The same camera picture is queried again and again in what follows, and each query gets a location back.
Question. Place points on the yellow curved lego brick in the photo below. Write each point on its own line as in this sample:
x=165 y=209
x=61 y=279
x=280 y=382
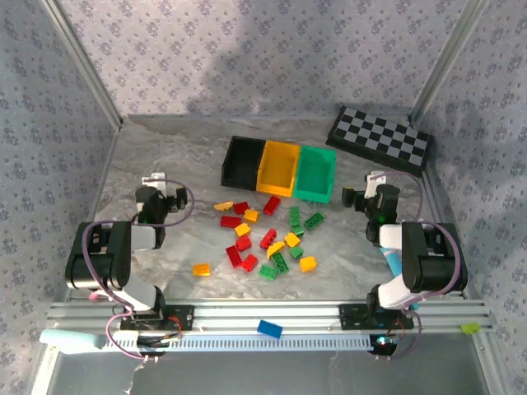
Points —
x=223 y=205
x=275 y=249

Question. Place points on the pale blue plastic piece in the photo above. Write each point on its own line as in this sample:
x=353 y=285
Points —
x=70 y=339

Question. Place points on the yellow plastic bin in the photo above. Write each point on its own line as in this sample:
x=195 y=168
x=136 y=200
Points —
x=278 y=164

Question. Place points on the small green lego brick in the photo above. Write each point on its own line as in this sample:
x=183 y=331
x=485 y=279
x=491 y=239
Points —
x=297 y=231
x=295 y=252

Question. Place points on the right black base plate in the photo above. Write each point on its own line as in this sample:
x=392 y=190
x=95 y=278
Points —
x=350 y=317

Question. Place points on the right black controller board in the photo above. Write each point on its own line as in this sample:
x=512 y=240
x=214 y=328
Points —
x=385 y=345

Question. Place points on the light blue toy tool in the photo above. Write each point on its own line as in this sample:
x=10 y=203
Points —
x=391 y=261

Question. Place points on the lime green lego brick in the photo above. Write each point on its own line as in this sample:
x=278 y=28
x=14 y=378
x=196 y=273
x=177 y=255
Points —
x=470 y=328

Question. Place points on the long red lego brick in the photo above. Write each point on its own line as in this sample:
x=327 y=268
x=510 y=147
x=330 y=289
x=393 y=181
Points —
x=268 y=238
x=271 y=204
x=234 y=256

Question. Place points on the black controller board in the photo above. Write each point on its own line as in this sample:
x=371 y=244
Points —
x=385 y=345
x=152 y=341

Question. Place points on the long green lego brick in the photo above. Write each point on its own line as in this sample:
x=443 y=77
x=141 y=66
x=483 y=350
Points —
x=280 y=262
x=295 y=217

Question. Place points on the blue lego brick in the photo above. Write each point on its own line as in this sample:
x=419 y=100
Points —
x=269 y=329

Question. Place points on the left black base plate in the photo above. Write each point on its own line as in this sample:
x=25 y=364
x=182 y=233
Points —
x=185 y=319

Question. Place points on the black plastic bin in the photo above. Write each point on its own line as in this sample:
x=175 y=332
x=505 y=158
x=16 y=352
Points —
x=243 y=160

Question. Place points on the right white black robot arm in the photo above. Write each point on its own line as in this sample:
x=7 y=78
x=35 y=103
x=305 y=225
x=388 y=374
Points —
x=432 y=263

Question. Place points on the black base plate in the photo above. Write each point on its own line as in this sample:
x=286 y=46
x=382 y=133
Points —
x=185 y=319
x=350 y=317

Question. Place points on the green plastic bin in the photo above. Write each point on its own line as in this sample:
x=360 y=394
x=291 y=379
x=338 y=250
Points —
x=315 y=173

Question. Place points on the aluminium mounting rail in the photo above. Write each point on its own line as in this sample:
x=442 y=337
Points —
x=288 y=312

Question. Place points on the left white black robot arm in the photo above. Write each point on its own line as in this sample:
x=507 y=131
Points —
x=99 y=259

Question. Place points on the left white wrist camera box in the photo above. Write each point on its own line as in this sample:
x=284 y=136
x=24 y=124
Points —
x=154 y=179

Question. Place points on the folded black grey chessboard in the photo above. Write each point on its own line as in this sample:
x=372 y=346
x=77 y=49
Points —
x=379 y=142

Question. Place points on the left black controller board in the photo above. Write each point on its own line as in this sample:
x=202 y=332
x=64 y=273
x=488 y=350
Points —
x=152 y=341

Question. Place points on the aluminium frame post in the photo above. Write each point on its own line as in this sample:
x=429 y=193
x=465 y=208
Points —
x=83 y=61
x=448 y=61

